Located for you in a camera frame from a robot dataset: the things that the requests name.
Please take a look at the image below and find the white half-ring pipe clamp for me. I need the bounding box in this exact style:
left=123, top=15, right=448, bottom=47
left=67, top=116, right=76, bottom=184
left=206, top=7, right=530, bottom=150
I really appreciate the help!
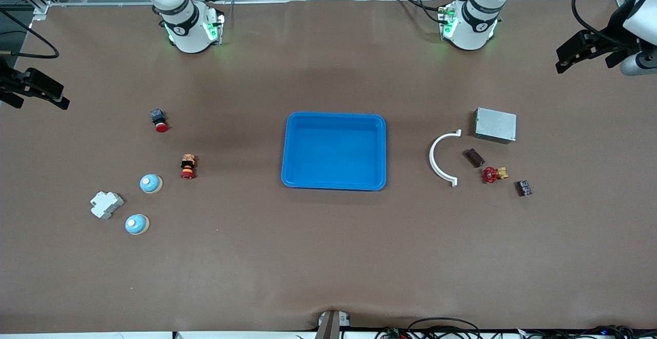
left=429, top=129, right=462, bottom=187

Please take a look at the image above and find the black switch red mushroom button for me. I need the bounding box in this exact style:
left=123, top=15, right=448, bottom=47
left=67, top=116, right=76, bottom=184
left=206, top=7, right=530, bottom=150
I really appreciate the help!
left=150, top=109, right=169, bottom=133

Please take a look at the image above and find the silver metal power supply box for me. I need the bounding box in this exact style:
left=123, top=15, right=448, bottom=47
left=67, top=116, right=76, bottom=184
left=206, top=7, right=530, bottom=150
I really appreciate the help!
left=474, top=107, right=517, bottom=145

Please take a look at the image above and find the black looped cable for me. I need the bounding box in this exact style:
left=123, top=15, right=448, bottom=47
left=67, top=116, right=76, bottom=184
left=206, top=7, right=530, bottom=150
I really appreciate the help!
left=408, top=317, right=483, bottom=339

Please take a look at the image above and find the black cable bundle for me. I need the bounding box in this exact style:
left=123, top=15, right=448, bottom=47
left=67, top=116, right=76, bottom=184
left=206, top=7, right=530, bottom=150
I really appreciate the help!
left=513, top=325, right=657, bottom=339

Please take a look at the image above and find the grey metal bracket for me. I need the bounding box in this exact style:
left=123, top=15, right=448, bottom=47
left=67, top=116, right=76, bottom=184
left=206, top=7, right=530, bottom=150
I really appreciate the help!
left=315, top=310, right=351, bottom=339

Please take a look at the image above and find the red-handled brass valve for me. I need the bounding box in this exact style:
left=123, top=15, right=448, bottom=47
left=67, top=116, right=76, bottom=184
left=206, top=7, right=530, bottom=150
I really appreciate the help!
left=481, top=166, right=510, bottom=184

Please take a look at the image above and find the white DIN rail breaker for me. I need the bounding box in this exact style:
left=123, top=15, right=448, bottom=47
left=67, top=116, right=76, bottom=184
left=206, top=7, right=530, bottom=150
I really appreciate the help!
left=90, top=191, right=125, bottom=220

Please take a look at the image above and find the blue plastic tray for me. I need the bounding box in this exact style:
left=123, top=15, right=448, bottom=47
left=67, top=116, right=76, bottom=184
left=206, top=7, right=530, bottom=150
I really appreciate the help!
left=281, top=112, right=387, bottom=192

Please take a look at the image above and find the brown table cover mat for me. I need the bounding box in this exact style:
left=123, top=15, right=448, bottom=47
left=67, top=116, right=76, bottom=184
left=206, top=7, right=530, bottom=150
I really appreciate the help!
left=0, top=0, right=657, bottom=334

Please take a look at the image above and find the brown electrolytic capacitor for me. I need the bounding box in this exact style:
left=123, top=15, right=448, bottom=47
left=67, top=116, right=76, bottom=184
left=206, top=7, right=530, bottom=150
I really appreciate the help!
left=463, top=148, right=486, bottom=168

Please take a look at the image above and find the blue service bell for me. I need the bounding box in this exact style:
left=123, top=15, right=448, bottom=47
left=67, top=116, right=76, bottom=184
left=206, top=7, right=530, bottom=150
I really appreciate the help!
left=125, top=214, right=150, bottom=235
left=140, top=174, right=163, bottom=194

